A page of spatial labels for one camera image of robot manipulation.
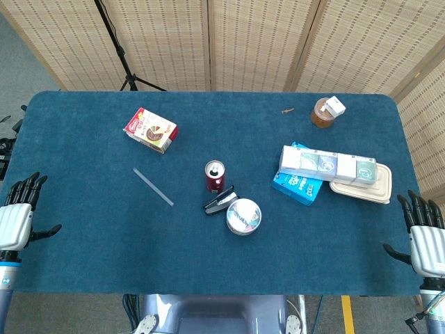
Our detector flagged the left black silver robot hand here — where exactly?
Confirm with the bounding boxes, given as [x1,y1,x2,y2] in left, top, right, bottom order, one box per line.
[0,171,63,252]

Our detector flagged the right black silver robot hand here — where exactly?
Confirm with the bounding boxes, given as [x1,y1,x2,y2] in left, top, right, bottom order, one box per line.
[382,189,445,279]

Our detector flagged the clear plastic straw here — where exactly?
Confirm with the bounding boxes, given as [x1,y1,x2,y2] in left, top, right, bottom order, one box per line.
[133,167,175,207]

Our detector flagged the red soda can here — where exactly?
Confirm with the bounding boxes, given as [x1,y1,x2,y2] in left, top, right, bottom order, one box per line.
[204,159,226,193]

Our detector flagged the beige lidded food container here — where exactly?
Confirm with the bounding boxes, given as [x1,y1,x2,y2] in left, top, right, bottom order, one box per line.
[329,162,394,205]

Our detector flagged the black equipment on floor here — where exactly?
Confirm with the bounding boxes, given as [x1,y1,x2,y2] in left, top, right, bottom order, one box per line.
[0,104,28,181]

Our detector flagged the blue table cloth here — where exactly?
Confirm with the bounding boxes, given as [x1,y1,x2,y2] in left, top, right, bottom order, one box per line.
[0,90,423,297]

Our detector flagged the bamboo screen panel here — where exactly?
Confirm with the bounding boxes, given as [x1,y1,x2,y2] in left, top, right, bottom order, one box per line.
[207,0,321,93]
[0,0,211,93]
[284,0,445,95]
[389,45,445,206]

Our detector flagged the wrapped tissue multipack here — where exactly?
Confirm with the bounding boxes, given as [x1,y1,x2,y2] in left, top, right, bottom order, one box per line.
[278,145,378,186]

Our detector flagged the blue cardboard box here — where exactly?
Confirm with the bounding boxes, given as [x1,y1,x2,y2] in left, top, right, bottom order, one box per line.
[270,141,325,207]

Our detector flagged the amber jar of rubber bands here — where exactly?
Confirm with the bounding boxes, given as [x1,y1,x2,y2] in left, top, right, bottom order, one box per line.
[309,97,337,130]

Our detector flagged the red white food box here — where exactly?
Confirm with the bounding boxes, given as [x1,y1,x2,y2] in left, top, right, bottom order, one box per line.
[122,106,179,155]

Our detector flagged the small white box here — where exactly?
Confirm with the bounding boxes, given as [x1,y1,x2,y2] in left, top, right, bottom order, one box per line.
[320,95,347,119]

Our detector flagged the round silver tin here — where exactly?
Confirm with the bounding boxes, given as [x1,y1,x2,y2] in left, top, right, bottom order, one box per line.
[225,198,263,237]

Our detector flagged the black tripod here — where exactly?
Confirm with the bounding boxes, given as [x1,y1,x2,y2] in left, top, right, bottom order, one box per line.
[92,0,168,93]

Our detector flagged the black stapler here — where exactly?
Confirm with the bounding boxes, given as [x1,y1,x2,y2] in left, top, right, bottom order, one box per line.
[203,185,241,217]

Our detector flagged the silver blue robot torso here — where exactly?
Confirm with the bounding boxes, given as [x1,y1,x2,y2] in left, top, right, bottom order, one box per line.
[136,294,307,334]

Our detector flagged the black cable bundle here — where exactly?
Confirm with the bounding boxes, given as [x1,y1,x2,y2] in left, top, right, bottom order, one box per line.
[121,294,140,334]

